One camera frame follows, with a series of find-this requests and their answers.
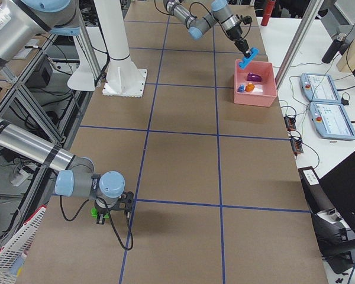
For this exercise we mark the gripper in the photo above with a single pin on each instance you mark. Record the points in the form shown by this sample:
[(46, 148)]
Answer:
[(102, 210), (235, 34)]

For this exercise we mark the long blue block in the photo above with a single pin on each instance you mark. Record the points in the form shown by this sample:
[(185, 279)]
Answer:
[(245, 61)]

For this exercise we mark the green block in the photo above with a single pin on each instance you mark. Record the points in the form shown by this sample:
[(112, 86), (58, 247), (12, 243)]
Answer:
[(94, 213)]

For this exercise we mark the purple sloped block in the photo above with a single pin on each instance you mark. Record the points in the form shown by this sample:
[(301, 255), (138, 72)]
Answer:
[(252, 77)]

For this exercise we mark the orange sloped block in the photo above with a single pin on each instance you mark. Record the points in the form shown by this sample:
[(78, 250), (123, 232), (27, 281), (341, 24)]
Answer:
[(249, 87)]

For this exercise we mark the small blue block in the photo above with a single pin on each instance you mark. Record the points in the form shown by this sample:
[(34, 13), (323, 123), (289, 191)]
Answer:
[(241, 89)]

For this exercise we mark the pink plastic box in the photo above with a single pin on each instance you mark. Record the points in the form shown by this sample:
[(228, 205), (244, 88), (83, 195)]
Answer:
[(254, 84)]

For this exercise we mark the red fire extinguisher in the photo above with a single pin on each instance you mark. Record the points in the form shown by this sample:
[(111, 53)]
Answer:
[(267, 12)]

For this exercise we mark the upper teach pendant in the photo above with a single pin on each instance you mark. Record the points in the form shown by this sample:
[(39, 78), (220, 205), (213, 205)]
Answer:
[(319, 88)]

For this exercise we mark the teach pendant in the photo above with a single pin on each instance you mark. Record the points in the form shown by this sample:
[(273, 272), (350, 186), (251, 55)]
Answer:
[(331, 121), (319, 88)]

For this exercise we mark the lower teach pendant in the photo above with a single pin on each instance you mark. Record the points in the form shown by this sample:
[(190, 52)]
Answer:
[(331, 121)]

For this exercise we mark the white plastic basket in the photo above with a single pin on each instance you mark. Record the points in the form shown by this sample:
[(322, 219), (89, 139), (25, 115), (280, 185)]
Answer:
[(14, 253)]

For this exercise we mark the aluminium frame post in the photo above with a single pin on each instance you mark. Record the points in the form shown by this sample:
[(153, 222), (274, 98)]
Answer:
[(303, 28)]

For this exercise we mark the usb hub with cables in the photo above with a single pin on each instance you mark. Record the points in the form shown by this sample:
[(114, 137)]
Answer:
[(290, 122)]

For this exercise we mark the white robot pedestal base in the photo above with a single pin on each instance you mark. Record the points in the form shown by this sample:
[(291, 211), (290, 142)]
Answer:
[(123, 77)]

